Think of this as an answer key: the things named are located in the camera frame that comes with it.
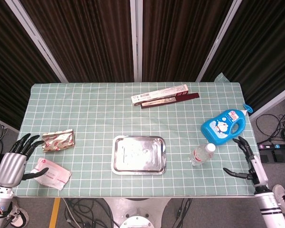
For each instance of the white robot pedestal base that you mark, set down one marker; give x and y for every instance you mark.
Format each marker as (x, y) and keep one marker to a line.
(137, 213)

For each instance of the gold red snack packet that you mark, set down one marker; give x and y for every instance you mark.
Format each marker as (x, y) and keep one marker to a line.
(59, 140)

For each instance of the clear bottle with white cap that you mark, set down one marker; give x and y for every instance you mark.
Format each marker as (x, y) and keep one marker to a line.
(202, 154)

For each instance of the silver metal tray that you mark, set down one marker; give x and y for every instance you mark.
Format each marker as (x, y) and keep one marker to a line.
(139, 154)

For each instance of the black power strip numbered switches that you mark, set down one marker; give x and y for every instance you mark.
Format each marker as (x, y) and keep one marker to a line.
(275, 146)

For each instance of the white partition post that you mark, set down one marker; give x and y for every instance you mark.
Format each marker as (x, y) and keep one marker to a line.
(136, 40)
(216, 42)
(273, 101)
(4, 123)
(38, 40)

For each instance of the long white chopstick box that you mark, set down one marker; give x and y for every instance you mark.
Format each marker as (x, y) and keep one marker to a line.
(156, 93)

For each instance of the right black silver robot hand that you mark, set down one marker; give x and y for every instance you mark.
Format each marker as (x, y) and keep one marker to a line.
(257, 166)

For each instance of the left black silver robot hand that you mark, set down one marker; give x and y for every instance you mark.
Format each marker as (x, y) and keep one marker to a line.
(10, 167)

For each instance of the long dark red chopstick box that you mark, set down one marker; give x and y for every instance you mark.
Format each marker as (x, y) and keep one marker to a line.
(180, 98)

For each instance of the green white checked tablecloth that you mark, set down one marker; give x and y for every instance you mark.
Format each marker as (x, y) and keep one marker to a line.
(99, 114)

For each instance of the blue cartoon detergent bottle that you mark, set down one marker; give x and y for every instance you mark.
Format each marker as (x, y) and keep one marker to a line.
(218, 130)

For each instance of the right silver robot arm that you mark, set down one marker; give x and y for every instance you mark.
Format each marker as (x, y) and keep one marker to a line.
(270, 206)

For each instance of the pink white paper packet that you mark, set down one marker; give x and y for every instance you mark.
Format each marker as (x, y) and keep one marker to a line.
(54, 174)

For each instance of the white black sneaker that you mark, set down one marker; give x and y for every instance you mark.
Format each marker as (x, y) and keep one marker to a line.
(19, 216)
(281, 197)

